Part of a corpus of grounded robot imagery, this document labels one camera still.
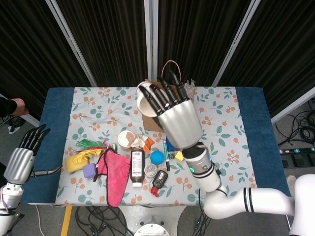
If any pink microfiber towel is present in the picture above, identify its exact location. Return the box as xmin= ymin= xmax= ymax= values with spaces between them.
xmin=93 ymin=148 xmax=131 ymax=208

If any green black marker pen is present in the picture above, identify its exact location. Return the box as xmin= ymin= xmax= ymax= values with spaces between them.
xmin=162 ymin=140 xmax=171 ymax=172

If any blue rubber ball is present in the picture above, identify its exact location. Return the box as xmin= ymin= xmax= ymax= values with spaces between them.
xmin=150 ymin=151 xmax=164 ymax=165

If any white floor cable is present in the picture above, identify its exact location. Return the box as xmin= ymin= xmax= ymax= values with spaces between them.
xmin=35 ymin=205 xmax=44 ymax=236

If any black floor cable tangle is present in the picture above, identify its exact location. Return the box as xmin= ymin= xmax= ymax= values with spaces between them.
xmin=274 ymin=98 xmax=315 ymax=146
xmin=73 ymin=206 xmax=135 ymax=236

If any colourful feather shuttlecock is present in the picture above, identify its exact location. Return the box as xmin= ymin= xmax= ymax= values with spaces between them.
xmin=73 ymin=139 xmax=111 ymax=163

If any clear pack of straws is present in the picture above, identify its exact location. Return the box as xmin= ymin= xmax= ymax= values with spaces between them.
xmin=184 ymin=78 xmax=196 ymax=95

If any blue plastic building block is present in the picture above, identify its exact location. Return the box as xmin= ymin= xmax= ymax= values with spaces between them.
xmin=165 ymin=137 xmax=177 ymax=151

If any clear jar of rubber bands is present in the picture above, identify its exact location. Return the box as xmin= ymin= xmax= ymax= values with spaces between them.
xmin=117 ymin=130 xmax=136 ymax=151

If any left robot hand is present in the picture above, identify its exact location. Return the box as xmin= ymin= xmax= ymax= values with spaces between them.
xmin=3 ymin=123 xmax=63 ymax=185

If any brown paper bag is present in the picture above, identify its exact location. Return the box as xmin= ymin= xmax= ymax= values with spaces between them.
xmin=142 ymin=60 xmax=197 ymax=132

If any black partition panel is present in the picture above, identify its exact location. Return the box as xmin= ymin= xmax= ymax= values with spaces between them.
xmin=0 ymin=0 xmax=99 ymax=126
xmin=45 ymin=0 xmax=153 ymax=87
xmin=151 ymin=0 xmax=261 ymax=87
xmin=211 ymin=0 xmax=315 ymax=123

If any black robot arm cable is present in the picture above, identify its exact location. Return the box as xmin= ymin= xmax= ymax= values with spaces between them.
xmin=195 ymin=162 xmax=223 ymax=236

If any bystander bare hand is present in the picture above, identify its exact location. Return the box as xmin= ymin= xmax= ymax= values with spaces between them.
xmin=11 ymin=98 xmax=30 ymax=116

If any orange silver snack packet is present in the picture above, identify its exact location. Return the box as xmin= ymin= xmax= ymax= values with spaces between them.
xmin=134 ymin=134 xmax=155 ymax=153

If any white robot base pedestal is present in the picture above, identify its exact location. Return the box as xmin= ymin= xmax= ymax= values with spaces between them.
xmin=118 ymin=205 xmax=188 ymax=236

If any floral print tablecloth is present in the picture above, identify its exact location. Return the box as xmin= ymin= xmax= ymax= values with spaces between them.
xmin=55 ymin=86 xmax=261 ymax=207

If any brown bottle white cap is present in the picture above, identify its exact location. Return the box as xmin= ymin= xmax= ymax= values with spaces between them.
xmin=129 ymin=149 xmax=146 ymax=187

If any bystander black sleeve forearm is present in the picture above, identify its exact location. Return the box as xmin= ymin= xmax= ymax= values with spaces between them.
xmin=0 ymin=97 xmax=18 ymax=118

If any black bottle red cap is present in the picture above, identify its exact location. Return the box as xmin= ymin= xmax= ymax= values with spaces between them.
xmin=150 ymin=170 xmax=169 ymax=197

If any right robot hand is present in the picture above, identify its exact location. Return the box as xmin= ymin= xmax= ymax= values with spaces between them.
xmin=140 ymin=69 xmax=204 ymax=150

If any purple foam cube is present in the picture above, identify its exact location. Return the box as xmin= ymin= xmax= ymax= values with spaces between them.
xmin=82 ymin=163 xmax=96 ymax=178

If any blue table cover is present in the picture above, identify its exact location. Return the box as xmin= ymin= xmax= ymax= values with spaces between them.
xmin=18 ymin=86 xmax=292 ymax=205

